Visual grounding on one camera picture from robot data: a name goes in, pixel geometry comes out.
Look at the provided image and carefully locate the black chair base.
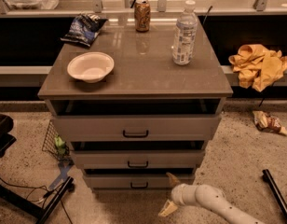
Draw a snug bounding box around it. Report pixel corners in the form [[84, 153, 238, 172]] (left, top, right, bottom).
[[0, 114, 16, 158]]

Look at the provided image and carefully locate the grey top drawer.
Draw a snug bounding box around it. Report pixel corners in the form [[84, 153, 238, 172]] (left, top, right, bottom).
[[52, 115, 221, 142]]

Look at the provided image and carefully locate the black cable on floor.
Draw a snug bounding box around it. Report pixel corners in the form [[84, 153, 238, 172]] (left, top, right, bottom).
[[0, 171, 74, 224]]

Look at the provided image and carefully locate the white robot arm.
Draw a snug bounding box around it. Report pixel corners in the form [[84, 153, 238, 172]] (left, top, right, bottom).
[[158, 173, 265, 224]]

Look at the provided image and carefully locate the brown snack wrapper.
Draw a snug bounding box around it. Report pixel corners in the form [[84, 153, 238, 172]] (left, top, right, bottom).
[[253, 111, 287, 136]]

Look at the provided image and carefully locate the black right base leg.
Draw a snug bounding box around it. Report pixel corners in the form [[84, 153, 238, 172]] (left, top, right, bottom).
[[263, 169, 287, 223]]

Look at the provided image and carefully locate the green object in basket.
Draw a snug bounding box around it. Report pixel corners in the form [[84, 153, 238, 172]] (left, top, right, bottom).
[[54, 135, 66, 155]]

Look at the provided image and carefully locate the clear plastic water bottle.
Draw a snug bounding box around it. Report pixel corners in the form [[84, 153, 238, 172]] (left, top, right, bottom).
[[172, 0, 198, 65]]

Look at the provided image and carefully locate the wire mesh basket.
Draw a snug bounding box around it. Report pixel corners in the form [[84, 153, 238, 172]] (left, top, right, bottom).
[[42, 122, 70, 161]]

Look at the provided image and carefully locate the grey drawer cabinet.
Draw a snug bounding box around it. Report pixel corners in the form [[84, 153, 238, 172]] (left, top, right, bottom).
[[38, 13, 232, 183]]

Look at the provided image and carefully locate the orange soda can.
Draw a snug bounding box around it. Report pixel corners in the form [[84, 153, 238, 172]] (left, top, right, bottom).
[[134, 0, 151, 32]]

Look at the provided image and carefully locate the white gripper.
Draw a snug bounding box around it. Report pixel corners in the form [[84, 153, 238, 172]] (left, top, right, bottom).
[[158, 173, 195, 217]]

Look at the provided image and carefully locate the grey bottom drawer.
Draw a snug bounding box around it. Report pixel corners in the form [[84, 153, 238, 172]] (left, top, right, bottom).
[[82, 174, 196, 190]]

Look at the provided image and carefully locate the blue chip bag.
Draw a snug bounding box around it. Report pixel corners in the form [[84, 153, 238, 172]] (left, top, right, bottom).
[[61, 13, 107, 47]]

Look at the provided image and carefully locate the white paper bowl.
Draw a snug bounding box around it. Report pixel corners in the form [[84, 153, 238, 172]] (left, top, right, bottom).
[[67, 52, 115, 83]]

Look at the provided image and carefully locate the black left base leg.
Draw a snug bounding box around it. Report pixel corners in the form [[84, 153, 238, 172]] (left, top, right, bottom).
[[0, 176, 74, 224]]

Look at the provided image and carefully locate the yellow cloth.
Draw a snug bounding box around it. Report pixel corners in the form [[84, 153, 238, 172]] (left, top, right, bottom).
[[228, 44, 287, 92]]

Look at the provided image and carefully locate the black base leg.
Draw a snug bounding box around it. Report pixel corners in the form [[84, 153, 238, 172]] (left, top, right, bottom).
[[263, 169, 287, 223], [0, 176, 74, 224]]

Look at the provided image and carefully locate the grey drawer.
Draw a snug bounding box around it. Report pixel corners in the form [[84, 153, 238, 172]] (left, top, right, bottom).
[[52, 115, 221, 142], [71, 150, 205, 169], [82, 174, 196, 190]]

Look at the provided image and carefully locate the grey middle drawer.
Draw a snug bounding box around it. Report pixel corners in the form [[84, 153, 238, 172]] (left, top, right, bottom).
[[71, 150, 205, 169]]

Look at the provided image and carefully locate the blue tape cross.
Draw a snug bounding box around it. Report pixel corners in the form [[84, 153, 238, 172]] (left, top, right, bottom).
[[48, 161, 74, 189]]

